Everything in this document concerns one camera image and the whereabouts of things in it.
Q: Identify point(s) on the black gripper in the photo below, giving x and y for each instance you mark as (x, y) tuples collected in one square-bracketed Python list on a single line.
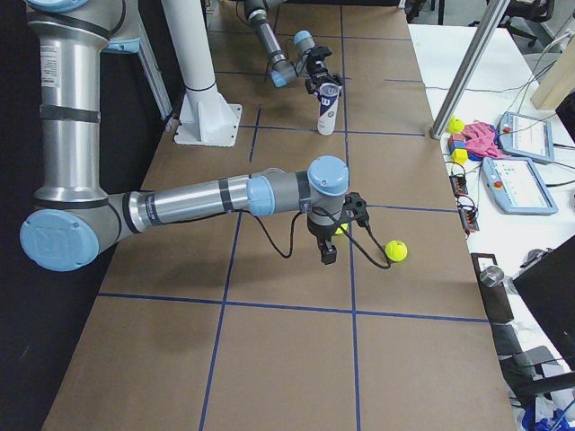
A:
[(319, 70), (322, 234)]

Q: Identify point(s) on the clear tennis ball can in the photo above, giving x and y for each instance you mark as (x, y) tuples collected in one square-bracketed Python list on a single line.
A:
[(328, 96)]

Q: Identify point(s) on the yellow tennis ball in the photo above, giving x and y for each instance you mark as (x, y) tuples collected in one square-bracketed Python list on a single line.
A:
[(342, 229), (396, 251)]

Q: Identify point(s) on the yellow ball on desk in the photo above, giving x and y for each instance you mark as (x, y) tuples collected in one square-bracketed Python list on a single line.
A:
[(455, 125)]

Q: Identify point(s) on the orange black electronics board lower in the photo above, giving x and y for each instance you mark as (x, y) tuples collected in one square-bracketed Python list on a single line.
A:
[(468, 213)]

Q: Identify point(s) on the orange black electronics board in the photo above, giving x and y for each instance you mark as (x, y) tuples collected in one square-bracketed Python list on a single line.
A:
[(457, 178), (468, 213)]

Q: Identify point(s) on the orange black electronics board upper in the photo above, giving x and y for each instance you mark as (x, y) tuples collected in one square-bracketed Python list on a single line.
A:
[(457, 178)]

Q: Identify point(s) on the red blue block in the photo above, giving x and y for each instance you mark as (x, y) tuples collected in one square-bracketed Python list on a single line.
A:
[(456, 142)]

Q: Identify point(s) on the yellow cube block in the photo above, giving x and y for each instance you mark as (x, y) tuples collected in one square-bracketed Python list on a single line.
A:
[(459, 155)]

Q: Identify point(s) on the steel cup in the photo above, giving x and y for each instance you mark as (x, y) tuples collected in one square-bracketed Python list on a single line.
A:
[(491, 276)]

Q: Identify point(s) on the pink cloth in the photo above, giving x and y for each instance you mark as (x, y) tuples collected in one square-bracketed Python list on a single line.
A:
[(480, 140)]

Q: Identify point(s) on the teach pendant lower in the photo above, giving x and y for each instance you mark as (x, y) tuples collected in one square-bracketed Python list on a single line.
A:
[(517, 187)]

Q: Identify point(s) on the teach pendant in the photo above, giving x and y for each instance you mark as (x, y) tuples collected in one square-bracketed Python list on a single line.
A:
[(517, 187), (525, 136)]

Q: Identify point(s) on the teach pendant upper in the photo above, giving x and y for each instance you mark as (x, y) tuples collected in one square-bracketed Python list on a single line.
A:
[(525, 136)]

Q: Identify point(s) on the black computer monitor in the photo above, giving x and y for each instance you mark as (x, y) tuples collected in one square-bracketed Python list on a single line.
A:
[(547, 289)]

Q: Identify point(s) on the black office chair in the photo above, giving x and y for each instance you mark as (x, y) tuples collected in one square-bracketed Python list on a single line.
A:
[(528, 373)]

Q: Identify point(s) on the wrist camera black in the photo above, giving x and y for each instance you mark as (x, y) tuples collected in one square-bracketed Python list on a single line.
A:
[(356, 208)]

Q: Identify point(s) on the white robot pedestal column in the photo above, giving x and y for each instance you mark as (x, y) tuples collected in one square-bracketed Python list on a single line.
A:
[(206, 118)]

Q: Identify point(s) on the aluminium frame post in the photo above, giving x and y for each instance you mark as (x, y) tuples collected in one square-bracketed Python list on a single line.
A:
[(487, 26)]

